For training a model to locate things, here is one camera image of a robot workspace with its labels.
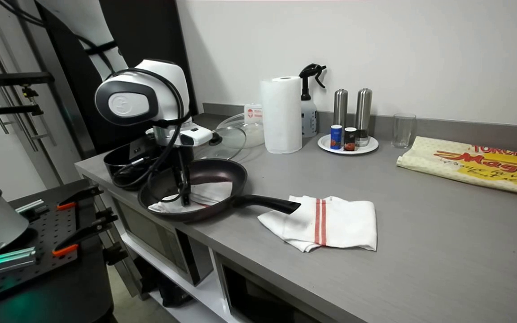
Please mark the clear drinking glass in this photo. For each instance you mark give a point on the clear drinking glass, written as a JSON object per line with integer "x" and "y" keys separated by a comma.
{"x": 404, "y": 134}

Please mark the small dark jar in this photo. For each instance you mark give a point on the small dark jar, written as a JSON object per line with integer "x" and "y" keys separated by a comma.
{"x": 350, "y": 139}

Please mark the black cooking pot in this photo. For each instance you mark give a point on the black cooking pot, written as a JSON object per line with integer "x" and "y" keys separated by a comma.
{"x": 120, "y": 164}

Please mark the clear spray bottle black trigger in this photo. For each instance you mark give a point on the clear spray bottle black trigger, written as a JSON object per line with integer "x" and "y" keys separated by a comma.
{"x": 308, "y": 114}

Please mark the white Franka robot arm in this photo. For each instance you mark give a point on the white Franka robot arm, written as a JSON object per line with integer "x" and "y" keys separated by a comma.
{"x": 161, "y": 78}

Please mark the silver aluminium rail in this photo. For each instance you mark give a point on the silver aluminium rail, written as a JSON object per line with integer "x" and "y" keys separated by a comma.
{"x": 7, "y": 259}

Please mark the orange-tipped black clamp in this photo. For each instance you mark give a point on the orange-tipped black clamp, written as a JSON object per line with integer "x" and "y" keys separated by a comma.
{"x": 88, "y": 230}
{"x": 80, "y": 196}

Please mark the silver undercounter appliance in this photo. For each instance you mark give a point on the silver undercounter appliance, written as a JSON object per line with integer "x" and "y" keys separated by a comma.
{"x": 150, "y": 236}

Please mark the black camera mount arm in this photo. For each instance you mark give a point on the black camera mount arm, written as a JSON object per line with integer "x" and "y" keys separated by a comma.
{"x": 18, "y": 78}

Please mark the large white red-striped towel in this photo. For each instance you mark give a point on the large white red-striped towel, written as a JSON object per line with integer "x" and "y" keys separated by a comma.
{"x": 341, "y": 225}

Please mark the white wall socket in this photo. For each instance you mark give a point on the white wall socket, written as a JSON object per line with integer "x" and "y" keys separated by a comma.
{"x": 251, "y": 114}

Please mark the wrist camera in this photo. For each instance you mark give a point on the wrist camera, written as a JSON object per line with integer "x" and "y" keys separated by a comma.
{"x": 197, "y": 137}

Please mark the yellow printed cloth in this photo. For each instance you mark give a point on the yellow printed cloth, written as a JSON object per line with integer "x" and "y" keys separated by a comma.
{"x": 479, "y": 164}

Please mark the white round plate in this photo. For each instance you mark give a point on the white round plate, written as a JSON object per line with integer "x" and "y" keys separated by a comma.
{"x": 368, "y": 146}

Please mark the white paper towel roll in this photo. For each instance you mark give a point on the white paper towel roll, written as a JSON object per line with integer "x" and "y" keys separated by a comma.
{"x": 280, "y": 114}

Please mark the small blue can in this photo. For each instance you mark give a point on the small blue can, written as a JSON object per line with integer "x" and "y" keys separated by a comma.
{"x": 335, "y": 137}

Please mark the glass pot lid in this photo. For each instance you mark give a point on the glass pot lid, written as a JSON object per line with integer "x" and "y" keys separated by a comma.
{"x": 224, "y": 146}

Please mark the clear glass bowl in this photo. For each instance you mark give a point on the clear glass bowl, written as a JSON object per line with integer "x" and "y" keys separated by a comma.
{"x": 249, "y": 128}

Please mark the black work table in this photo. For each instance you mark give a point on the black work table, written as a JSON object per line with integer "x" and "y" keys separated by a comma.
{"x": 61, "y": 293}

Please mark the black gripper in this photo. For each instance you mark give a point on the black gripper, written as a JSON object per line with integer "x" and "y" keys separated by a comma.
{"x": 181, "y": 164}

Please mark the dark nonstick frying pan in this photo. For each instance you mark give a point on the dark nonstick frying pan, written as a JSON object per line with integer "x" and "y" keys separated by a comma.
{"x": 222, "y": 171}

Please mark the black perforated breadboard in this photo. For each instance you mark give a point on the black perforated breadboard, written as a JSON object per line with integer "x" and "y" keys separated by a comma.
{"x": 43, "y": 230}

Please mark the tall steel grinder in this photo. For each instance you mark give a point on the tall steel grinder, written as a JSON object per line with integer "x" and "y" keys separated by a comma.
{"x": 362, "y": 110}
{"x": 339, "y": 108}

